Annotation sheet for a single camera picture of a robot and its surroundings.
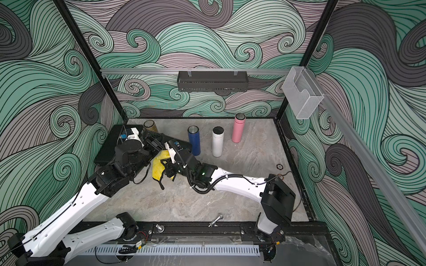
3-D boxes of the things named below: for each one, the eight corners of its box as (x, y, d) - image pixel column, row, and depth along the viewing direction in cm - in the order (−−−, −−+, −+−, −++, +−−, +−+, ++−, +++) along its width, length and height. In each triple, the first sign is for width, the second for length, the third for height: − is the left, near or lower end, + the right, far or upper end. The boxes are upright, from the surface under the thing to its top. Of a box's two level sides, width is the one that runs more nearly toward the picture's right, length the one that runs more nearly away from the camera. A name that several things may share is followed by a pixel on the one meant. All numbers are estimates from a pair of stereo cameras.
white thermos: (212, 157, 102) (212, 134, 85) (212, 148, 106) (212, 126, 89) (222, 157, 102) (224, 134, 85) (221, 148, 106) (224, 126, 89)
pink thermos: (232, 142, 108) (236, 120, 92) (231, 135, 112) (235, 113, 96) (241, 142, 108) (246, 120, 92) (240, 135, 112) (245, 113, 96)
